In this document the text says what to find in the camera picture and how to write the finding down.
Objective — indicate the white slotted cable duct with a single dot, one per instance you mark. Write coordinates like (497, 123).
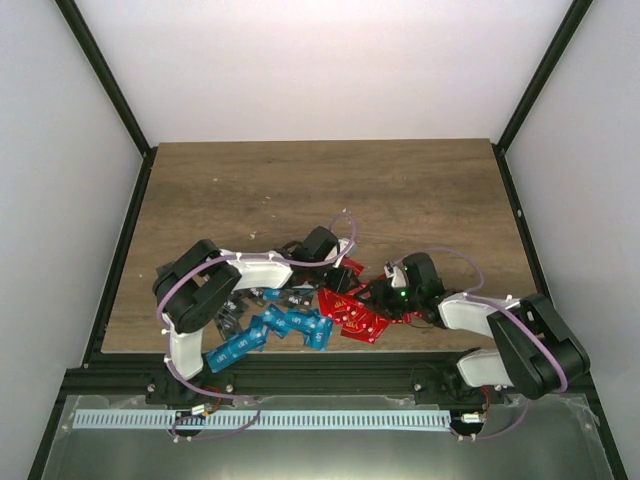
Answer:
(272, 420)

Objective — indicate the black card holder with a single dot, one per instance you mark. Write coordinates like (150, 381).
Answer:
(306, 281)

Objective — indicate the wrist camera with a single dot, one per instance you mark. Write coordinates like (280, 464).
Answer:
(343, 250)
(394, 273)

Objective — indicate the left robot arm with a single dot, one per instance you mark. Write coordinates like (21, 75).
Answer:
(191, 291)

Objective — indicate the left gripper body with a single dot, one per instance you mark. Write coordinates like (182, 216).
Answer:
(342, 280)

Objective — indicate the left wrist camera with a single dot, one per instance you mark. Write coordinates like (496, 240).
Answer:
(343, 250)

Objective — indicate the black VIP card pile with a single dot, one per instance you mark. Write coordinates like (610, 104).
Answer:
(227, 319)

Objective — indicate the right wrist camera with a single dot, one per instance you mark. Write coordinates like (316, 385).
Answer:
(394, 273)

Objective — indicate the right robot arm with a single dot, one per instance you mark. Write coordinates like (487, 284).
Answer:
(535, 353)

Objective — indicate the black aluminium frame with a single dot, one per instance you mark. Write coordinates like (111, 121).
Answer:
(350, 373)

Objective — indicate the lone black VIP card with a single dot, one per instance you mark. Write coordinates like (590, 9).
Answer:
(163, 270)

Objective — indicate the blue VIP card pile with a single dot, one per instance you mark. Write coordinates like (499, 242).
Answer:
(315, 329)

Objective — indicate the red VIP card pile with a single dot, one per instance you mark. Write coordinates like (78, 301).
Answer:
(357, 321)

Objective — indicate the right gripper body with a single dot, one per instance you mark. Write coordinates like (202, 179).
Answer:
(392, 304)

